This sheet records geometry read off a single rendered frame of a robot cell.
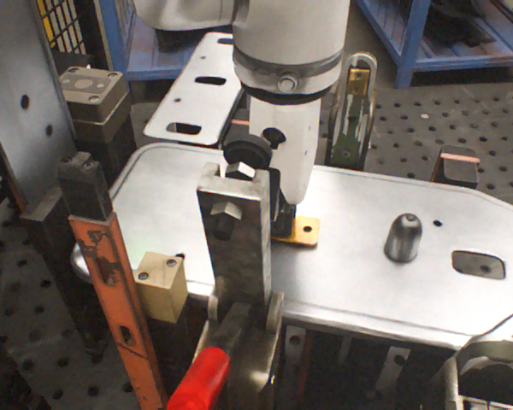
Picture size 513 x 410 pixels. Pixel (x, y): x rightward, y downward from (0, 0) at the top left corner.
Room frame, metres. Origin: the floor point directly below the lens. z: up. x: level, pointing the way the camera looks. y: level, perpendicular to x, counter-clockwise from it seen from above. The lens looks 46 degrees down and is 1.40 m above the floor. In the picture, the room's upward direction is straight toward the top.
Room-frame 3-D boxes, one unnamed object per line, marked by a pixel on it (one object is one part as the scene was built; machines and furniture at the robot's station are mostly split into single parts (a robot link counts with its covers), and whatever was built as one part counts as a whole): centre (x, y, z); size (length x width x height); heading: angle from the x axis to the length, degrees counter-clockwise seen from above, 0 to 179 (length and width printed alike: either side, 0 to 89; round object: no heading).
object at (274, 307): (0.22, -0.02, 1.06); 0.03 x 0.01 x 0.03; 167
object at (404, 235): (0.33, -0.15, 1.02); 0.03 x 0.03 x 0.07
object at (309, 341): (0.35, -0.09, 0.84); 0.12 x 0.05 x 0.29; 167
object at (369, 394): (0.33, -0.15, 0.84); 0.05 x 0.05 x 0.29; 77
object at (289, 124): (0.36, -0.03, 1.14); 0.10 x 0.07 x 0.11; 167
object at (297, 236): (0.36, -0.03, 1.01); 0.08 x 0.04 x 0.01; 77
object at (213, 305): (0.23, 0.03, 1.06); 0.03 x 0.01 x 0.03; 167
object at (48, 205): (0.43, 0.23, 0.85); 0.12 x 0.03 x 0.30; 167
